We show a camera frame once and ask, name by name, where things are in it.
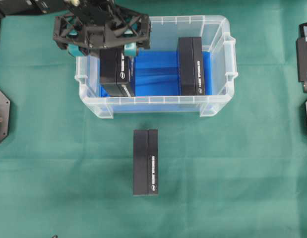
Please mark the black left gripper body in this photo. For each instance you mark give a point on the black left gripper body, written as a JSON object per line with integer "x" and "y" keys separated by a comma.
{"x": 101, "y": 24}

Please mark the black teal left gripper finger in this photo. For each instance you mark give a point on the black teal left gripper finger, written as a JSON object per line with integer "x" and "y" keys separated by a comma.
{"x": 131, "y": 50}
{"x": 76, "y": 51}

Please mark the black box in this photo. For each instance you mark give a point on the black box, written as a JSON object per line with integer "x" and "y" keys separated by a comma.
{"x": 117, "y": 74}
{"x": 191, "y": 66}
{"x": 145, "y": 162}

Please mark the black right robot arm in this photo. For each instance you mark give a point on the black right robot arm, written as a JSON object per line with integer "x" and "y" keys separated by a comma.
{"x": 301, "y": 49}

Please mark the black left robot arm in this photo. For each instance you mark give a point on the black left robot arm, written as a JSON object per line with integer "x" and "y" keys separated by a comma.
{"x": 37, "y": 7}

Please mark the blue sheet in case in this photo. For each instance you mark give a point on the blue sheet in case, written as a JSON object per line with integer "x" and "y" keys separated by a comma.
{"x": 157, "y": 74}

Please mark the clear plastic storage case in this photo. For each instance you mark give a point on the clear plastic storage case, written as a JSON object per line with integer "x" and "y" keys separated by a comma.
{"x": 214, "y": 31}

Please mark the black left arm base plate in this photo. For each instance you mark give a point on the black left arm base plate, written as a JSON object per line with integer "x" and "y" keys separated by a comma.
{"x": 4, "y": 116}

